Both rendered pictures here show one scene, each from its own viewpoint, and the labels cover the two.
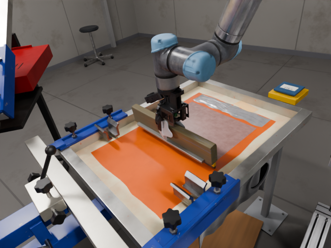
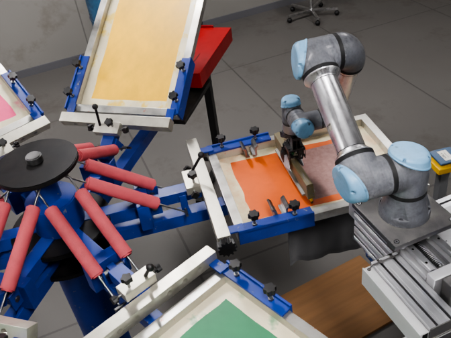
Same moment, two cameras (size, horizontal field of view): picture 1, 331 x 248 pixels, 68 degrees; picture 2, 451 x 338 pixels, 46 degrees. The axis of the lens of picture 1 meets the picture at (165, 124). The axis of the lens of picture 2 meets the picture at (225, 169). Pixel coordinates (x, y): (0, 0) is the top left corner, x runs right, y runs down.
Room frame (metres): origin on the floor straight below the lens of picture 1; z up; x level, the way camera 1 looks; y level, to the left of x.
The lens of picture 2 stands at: (-1.01, -0.65, 2.39)
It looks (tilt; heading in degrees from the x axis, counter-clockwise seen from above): 37 degrees down; 29
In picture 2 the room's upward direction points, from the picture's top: 9 degrees counter-clockwise
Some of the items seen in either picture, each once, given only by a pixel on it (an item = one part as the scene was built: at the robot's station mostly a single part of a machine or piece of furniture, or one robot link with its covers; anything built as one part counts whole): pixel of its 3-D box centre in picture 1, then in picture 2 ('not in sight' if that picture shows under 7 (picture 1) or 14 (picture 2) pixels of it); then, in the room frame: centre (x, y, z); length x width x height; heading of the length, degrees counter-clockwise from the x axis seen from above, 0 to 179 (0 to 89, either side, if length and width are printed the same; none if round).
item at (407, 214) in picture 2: not in sight; (405, 198); (0.27, -0.52, 1.31); 0.15 x 0.15 x 0.10
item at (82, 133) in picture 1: (95, 133); (239, 147); (0.82, 0.29, 0.97); 0.30 x 0.05 x 0.07; 127
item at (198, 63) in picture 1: (195, 62); (304, 123); (0.62, -0.10, 1.29); 0.11 x 0.11 x 0.08; 38
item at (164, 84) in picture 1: (168, 79); (292, 126); (0.70, -0.03, 1.22); 0.08 x 0.08 x 0.05
